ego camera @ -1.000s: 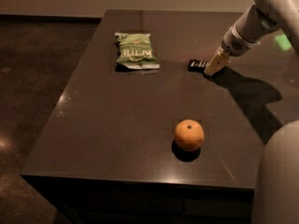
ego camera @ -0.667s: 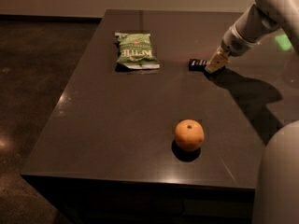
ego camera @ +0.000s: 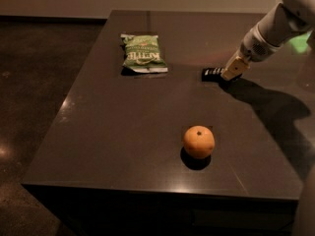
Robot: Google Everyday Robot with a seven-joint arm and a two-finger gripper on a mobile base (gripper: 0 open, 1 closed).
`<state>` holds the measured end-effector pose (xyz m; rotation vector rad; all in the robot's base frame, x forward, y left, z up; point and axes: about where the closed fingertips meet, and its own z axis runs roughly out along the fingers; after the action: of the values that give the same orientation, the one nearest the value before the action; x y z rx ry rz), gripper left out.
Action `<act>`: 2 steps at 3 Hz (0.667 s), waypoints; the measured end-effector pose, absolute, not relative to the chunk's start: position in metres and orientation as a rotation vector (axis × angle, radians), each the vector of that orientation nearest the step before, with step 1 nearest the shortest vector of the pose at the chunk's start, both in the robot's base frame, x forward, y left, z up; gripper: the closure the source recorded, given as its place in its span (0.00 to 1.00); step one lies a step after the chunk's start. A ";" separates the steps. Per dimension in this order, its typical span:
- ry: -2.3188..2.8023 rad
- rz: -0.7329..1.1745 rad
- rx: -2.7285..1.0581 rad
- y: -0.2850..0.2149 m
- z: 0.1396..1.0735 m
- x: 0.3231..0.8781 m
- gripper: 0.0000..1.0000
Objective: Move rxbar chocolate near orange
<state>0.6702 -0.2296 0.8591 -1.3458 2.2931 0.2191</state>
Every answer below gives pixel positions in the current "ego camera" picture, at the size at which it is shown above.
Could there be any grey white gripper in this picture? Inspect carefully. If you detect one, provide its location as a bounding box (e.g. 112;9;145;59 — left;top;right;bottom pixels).
220;24;282;81

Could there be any black rxbar chocolate bar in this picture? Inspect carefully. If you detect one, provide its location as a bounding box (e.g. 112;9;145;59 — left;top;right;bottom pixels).
202;67;240;83

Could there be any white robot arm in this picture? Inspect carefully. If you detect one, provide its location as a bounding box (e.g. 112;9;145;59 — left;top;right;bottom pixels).
220;0;315;81

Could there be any orange fruit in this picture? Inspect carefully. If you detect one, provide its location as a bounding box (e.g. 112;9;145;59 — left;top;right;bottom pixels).
183;126;216;159

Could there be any green Kettle chips bag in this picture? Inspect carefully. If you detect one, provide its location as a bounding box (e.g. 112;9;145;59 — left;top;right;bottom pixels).
120;33;168;74

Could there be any dark cabinet under counter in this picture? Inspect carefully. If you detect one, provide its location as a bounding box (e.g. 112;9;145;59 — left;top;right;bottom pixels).
23;184;297;236

